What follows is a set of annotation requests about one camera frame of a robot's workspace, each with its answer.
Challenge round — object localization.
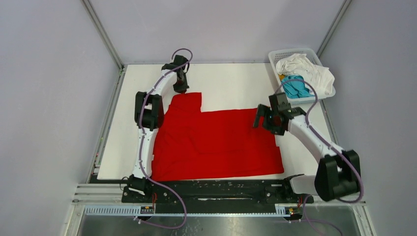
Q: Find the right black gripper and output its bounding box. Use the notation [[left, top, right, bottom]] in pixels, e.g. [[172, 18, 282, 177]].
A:
[[252, 104, 285, 136]]

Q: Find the red t-shirt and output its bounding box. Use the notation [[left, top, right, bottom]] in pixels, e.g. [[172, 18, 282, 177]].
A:
[[151, 92, 284, 181]]

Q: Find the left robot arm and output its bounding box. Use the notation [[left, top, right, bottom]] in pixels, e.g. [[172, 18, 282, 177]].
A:
[[127, 55, 189, 202]]

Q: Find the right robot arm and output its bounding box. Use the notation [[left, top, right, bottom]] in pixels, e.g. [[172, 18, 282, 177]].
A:
[[253, 92, 364, 204]]

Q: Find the teal t-shirt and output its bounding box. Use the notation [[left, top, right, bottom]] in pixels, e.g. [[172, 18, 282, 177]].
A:
[[281, 75, 314, 99]]

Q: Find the white plastic laundry basket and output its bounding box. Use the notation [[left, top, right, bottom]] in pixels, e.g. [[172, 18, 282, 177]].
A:
[[268, 48, 336, 104]]

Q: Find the white t-shirt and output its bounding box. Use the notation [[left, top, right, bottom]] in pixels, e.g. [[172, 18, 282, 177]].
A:
[[275, 53, 335, 96]]

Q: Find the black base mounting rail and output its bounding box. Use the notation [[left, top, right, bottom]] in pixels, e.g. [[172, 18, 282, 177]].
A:
[[121, 178, 306, 214]]

